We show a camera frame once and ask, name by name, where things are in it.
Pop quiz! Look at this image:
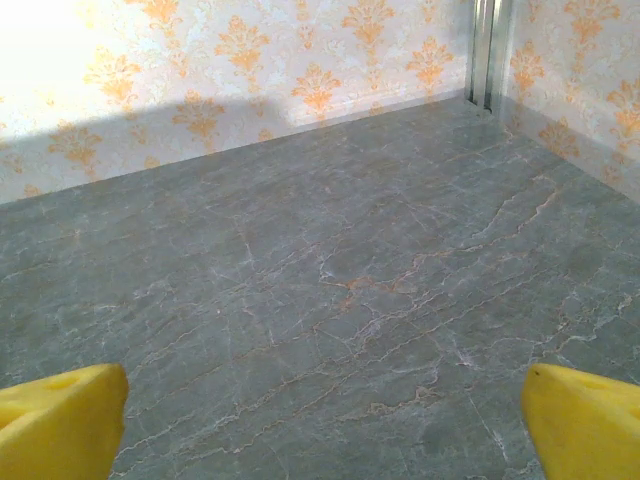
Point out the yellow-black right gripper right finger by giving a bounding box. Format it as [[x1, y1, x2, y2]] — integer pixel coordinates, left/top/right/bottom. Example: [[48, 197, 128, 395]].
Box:
[[521, 362, 640, 480]]

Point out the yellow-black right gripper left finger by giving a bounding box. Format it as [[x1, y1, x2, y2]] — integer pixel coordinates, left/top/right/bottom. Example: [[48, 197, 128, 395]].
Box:
[[0, 363, 131, 480]]

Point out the aluminium frame post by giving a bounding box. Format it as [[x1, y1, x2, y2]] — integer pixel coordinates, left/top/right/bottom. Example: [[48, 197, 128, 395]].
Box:
[[467, 0, 514, 114]]

